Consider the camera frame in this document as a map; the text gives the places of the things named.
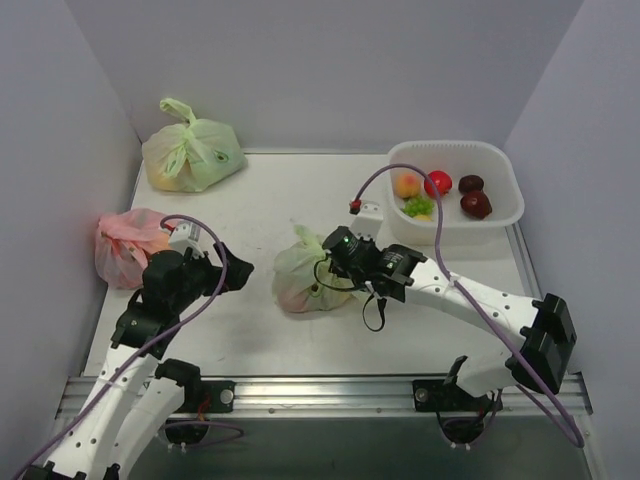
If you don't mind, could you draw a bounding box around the light green fruit bag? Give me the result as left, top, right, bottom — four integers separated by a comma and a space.
272, 225, 352, 314

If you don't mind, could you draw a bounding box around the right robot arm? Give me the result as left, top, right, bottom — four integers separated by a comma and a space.
322, 226, 577, 409

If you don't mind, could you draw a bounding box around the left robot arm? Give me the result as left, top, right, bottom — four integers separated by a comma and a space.
15, 241, 254, 479

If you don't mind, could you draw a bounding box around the pink knotted plastic bag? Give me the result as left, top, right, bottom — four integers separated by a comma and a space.
94, 208, 169, 290

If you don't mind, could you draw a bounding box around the green knotted plastic bag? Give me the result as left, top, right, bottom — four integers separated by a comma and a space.
141, 98, 248, 193

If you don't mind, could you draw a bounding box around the dark red fruit lower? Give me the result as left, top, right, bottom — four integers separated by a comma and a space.
460, 190, 493, 220

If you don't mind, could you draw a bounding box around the dark maroon fruit upper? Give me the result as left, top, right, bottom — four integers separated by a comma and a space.
458, 174, 485, 195

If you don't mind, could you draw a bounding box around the green grape bunch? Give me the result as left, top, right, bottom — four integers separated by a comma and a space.
402, 196, 434, 218

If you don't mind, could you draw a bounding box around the orange peach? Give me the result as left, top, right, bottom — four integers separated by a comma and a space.
393, 173, 422, 199

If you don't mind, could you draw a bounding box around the red apple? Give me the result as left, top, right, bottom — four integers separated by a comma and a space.
424, 170, 453, 199

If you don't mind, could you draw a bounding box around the white plastic basket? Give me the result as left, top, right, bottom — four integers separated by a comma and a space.
383, 140, 525, 246

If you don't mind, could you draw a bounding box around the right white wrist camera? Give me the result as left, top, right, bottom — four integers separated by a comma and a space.
349, 200, 384, 241

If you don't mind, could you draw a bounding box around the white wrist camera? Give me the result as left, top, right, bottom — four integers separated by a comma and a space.
349, 200, 384, 241
161, 220, 206, 259

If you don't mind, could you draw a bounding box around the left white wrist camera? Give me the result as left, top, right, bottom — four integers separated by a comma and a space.
161, 220, 206, 259

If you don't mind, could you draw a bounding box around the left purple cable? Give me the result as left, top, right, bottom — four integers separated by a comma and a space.
9, 214, 249, 480

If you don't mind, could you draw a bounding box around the left black base bracket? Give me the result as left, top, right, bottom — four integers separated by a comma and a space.
181, 380, 236, 415

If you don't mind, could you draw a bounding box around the black base bracket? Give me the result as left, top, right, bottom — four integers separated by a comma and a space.
412, 379, 452, 413
181, 380, 236, 415

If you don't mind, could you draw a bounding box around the aluminium mounting rail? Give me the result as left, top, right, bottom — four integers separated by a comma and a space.
56, 375, 593, 420

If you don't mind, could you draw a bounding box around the right black base bracket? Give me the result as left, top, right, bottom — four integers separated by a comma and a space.
412, 379, 452, 413

